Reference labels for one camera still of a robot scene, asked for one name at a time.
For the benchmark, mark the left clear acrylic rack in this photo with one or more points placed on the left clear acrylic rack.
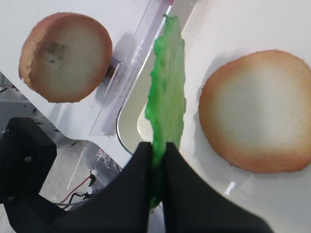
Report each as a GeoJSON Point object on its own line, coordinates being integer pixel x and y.
{"type": "Point", "coordinates": [130, 55]}

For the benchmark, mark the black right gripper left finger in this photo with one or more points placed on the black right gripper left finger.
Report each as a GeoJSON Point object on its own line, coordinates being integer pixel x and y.
{"type": "Point", "coordinates": [26, 157]}

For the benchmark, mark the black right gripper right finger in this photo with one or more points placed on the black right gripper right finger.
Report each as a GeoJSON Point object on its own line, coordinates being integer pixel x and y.
{"type": "Point", "coordinates": [192, 206]}

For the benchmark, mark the standing bread slice left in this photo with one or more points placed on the standing bread slice left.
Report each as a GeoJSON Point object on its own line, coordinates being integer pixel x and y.
{"type": "Point", "coordinates": [65, 57]}

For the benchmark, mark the bread slice on tray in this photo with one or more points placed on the bread slice on tray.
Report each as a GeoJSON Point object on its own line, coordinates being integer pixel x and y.
{"type": "Point", "coordinates": [255, 112]}

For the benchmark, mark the green lettuce leaf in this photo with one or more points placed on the green lettuce leaf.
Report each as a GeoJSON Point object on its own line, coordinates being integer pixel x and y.
{"type": "Point", "coordinates": [167, 92]}

